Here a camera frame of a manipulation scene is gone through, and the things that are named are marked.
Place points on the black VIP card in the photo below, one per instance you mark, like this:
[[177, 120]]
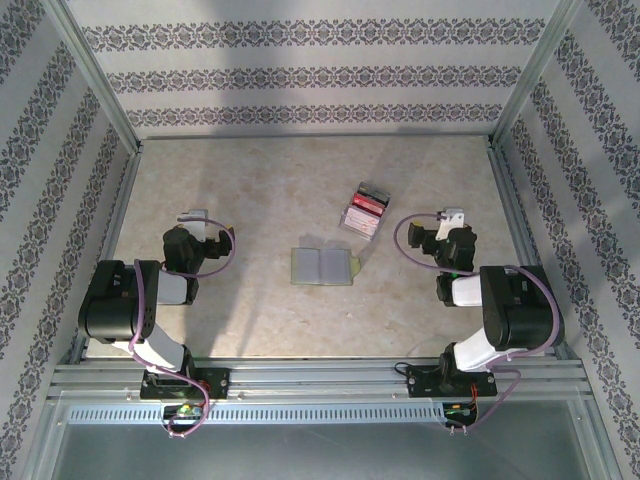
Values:
[[376, 195], [367, 188]]

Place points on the white card red print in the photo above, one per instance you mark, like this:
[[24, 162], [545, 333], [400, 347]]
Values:
[[362, 219]]

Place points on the red VIP card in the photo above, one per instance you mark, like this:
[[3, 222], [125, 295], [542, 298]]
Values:
[[367, 201]]

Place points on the green card holder clear sleeves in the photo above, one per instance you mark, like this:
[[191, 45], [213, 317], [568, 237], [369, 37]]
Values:
[[320, 265]]

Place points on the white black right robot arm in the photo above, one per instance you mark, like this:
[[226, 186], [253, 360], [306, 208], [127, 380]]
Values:
[[520, 310]]

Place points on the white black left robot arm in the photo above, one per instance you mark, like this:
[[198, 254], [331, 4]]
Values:
[[115, 305]]

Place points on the clear acrylic card stand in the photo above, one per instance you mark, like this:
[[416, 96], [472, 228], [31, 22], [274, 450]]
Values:
[[362, 232]]

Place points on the small circuit board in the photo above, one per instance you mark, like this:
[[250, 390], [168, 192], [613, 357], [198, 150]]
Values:
[[457, 411], [185, 411]]

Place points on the grey sheet metal panel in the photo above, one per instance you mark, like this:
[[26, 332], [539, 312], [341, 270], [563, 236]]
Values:
[[320, 455]]

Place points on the aluminium table edge rail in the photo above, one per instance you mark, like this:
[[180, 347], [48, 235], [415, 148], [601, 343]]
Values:
[[114, 225], [315, 137], [522, 225]]

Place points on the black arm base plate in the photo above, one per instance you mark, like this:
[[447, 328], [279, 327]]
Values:
[[220, 382], [420, 382]]

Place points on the aluminium frame post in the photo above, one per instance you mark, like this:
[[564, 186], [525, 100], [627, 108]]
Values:
[[532, 75], [94, 75]]

